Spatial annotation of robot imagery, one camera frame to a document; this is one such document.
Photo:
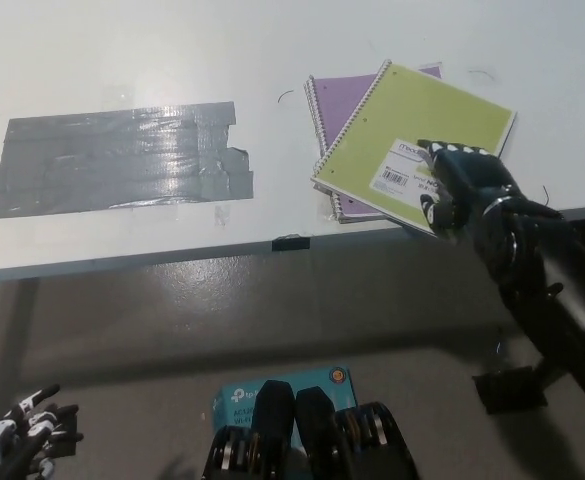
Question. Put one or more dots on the grey duct tape patch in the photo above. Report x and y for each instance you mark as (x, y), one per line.
(112, 155)

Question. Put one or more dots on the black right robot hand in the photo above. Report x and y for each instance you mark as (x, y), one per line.
(477, 175)

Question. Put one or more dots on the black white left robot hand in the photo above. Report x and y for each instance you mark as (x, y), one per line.
(7, 440)

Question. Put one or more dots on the purple spiral notebook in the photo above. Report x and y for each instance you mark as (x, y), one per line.
(337, 100)

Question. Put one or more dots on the green spiral notebook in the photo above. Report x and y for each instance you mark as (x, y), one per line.
(422, 115)

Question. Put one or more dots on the black table leg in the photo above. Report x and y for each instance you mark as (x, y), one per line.
(549, 375)

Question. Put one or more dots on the black robot body blocks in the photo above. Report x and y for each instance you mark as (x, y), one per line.
(317, 425)

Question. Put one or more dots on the small black table clip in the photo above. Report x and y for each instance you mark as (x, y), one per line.
(291, 242)

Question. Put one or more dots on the black floor tape patch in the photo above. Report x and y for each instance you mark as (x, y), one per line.
(502, 392)

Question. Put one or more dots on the teal tp-link router box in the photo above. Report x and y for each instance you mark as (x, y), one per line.
(237, 397)

